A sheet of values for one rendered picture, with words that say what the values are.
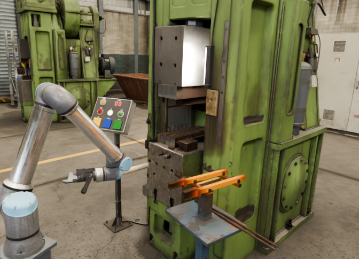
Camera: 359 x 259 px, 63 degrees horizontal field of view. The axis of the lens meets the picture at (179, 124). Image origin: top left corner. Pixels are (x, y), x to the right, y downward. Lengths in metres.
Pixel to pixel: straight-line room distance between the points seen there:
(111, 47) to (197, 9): 9.21
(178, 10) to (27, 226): 1.65
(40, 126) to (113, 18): 9.78
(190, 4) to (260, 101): 0.85
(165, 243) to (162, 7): 1.82
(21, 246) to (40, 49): 5.51
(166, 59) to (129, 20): 9.62
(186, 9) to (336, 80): 5.29
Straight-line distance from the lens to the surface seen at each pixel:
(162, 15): 2.37
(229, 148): 1.98
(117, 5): 11.60
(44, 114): 1.69
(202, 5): 2.09
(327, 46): 7.16
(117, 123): 2.40
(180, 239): 2.32
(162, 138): 2.21
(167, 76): 2.10
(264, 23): 2.20
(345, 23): 7.79
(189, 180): 1.59
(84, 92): 6.99
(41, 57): 6.85
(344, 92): 7.06
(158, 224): 2.52
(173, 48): 2.05
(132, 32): 11.73
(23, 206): 1.61
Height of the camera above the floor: 1.59
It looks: 14 degrees down
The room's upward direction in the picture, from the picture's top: 2 degrees clockwise
